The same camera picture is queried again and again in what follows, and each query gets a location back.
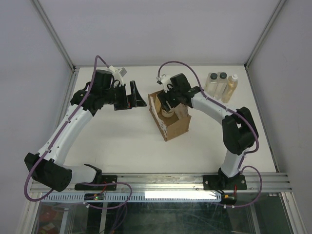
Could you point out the clear square bottle dark cap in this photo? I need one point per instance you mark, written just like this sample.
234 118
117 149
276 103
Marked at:
211 84

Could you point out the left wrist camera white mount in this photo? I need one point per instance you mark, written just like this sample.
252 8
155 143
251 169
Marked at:
118 73

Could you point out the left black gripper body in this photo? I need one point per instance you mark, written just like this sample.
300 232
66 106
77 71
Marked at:
120 96

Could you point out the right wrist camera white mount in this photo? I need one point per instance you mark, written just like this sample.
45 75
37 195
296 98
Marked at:
165 81

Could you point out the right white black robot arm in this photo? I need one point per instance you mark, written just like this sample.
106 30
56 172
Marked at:
238 127

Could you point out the white cream jar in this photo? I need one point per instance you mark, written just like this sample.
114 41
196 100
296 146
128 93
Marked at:
167 114

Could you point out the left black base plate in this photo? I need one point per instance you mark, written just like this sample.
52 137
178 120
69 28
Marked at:
104 179

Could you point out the brown canvas tote bag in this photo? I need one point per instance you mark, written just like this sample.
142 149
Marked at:
173 127

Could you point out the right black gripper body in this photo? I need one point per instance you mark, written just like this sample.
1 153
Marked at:
176 93

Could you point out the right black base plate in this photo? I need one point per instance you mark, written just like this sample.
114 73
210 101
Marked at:
221 182

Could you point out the beige sachet packet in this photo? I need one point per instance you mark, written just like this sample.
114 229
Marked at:
157 105

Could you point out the right aluminium corner post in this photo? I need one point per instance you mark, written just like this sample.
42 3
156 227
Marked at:
265 32

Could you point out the left aluminium corner post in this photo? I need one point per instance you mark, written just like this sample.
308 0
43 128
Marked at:
52 32

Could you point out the clear bottle white cap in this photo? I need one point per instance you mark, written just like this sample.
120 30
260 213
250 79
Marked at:
231 86

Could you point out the aluminium rail frame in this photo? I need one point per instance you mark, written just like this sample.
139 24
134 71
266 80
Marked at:
248 182

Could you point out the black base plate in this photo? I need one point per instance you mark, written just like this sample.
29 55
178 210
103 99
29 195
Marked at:
104 179
221 182

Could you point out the grey slotted cable duct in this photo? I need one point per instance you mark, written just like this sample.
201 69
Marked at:
149 196

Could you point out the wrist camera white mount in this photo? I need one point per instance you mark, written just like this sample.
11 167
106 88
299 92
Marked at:
165 81
118 73

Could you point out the aluminium corner post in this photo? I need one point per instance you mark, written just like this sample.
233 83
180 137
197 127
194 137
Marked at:
265 32
52 32

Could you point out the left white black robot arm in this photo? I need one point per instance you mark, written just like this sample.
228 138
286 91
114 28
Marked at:
47 165

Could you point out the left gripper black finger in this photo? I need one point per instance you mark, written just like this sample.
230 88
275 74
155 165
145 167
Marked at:
135 99
121 107

